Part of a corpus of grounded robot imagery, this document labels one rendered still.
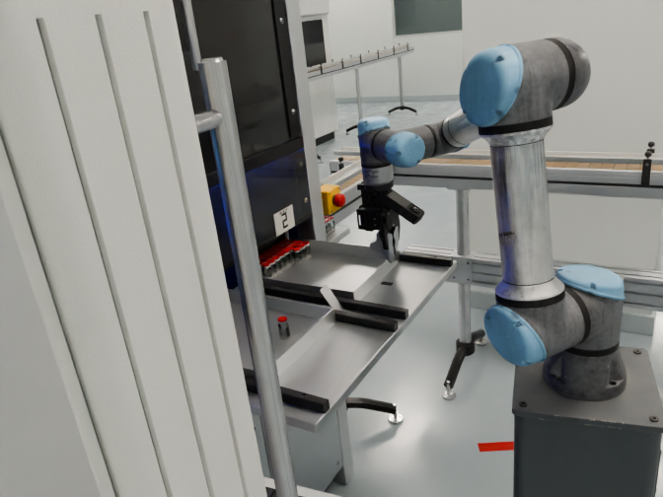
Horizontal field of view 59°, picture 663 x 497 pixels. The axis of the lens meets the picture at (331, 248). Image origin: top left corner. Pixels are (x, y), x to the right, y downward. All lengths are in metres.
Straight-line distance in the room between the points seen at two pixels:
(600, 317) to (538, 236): 0.21
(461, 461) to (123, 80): 1.96
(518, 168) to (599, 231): 1.90
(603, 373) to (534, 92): 0.54
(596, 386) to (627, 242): 1.71
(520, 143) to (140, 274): 0.68
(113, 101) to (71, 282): 0.12
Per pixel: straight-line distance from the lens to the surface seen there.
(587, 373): 1.19
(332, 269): 1.53
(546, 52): 1.00
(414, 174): 2.31
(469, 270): 2.40
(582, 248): 2.90
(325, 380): 1.11
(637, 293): 2.32
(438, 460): 2.24
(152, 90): 0.45
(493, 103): 0.94
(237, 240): 0.57
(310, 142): 1.61
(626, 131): 2.73
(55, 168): 0.39
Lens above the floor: 1.51
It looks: 22 degrees down
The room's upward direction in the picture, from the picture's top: 6 degrees counter-clockwise
